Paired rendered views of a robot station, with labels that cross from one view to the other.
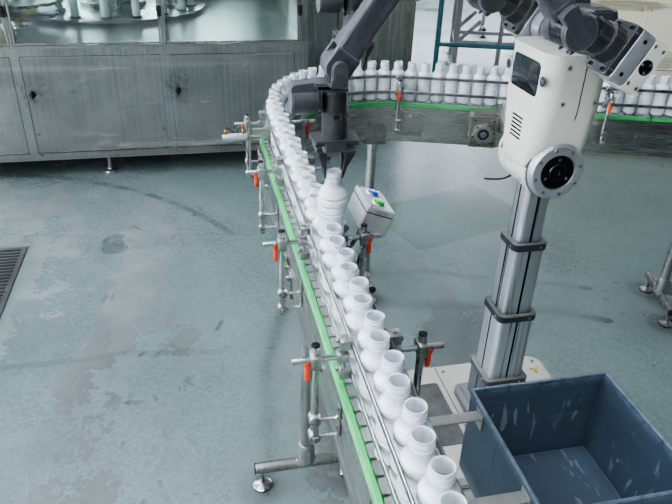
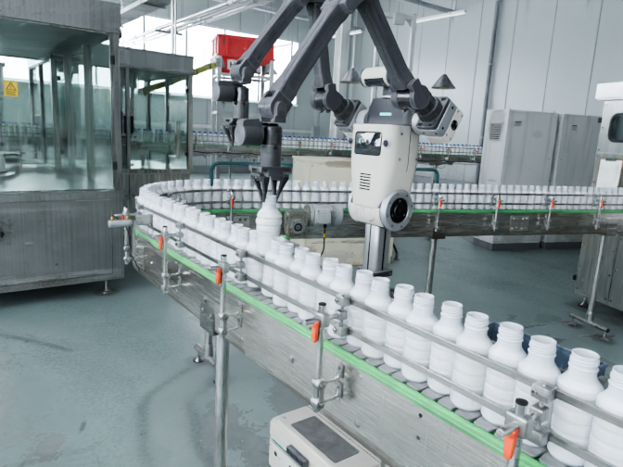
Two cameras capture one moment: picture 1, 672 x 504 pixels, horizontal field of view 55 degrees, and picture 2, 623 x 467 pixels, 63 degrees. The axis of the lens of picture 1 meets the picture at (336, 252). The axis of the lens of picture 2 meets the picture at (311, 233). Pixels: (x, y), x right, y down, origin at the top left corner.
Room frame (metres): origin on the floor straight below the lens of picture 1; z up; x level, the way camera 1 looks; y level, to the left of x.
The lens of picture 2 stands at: (0.04, 0.46, 1.45)
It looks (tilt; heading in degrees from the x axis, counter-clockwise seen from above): 11 degrees down; 336
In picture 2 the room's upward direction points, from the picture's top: 3 degrees clockwise
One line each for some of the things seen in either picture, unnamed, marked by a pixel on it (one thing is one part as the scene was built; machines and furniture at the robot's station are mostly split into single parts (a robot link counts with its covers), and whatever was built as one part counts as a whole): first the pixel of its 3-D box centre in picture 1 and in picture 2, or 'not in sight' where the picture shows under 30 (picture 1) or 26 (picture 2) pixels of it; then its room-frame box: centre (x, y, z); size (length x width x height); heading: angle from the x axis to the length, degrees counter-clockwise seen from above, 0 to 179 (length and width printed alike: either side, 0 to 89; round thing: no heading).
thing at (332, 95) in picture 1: (332, 100); (269, 136); (1.36, 0.02, 1.44); 0.07 x 0.06 x 0.07; 103
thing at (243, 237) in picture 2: (316, 225); (243, 255); (1.47, 0.05, 1.08); 0.06 x 0.06 x 0.17
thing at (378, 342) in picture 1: (376, 372); (377, 317); (0.90, -0.08, 1.08); 0.06 x 0.06 x 0.17
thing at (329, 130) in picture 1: (334, 127); (271, 158); (1.36, 0.01, 1.38); 0.10 x 0.07 x 0.07; 103
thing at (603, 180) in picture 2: not in sight; (607, 176); (3.03, -3.59, 1.22); 0.23 x 0.04 x 0.32; 175
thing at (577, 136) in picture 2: not in sight; (564, 181); (5.34, -5.82, 0.96); 0.82 x 0.50 x 1.91; 85
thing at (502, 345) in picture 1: (500, 354); not in sight; (1.72, -0.56, 0.49); 0.13 x 0.13 x 0.40; 13
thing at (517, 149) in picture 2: not in sight; (513, 179); (5.42, -4.92, 0.96); 0.82 x 0.50 x 1.91; 85
